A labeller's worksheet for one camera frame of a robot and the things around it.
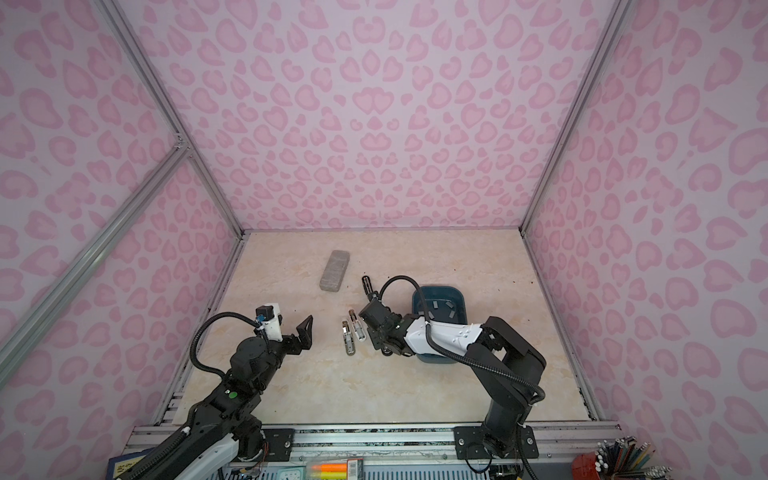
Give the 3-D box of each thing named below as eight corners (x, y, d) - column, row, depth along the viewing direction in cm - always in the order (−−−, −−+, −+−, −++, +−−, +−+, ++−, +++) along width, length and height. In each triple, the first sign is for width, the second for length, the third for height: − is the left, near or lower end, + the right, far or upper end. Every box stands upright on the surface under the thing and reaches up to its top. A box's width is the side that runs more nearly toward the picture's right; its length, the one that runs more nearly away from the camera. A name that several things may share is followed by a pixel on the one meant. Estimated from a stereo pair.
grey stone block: (320, 291, 105) (318, 285, 102) (334, 255, 116) (333, 248, 113) (337, 293, 104) (335, 288, 102) (350, 257, 115) (349, 250, 112)
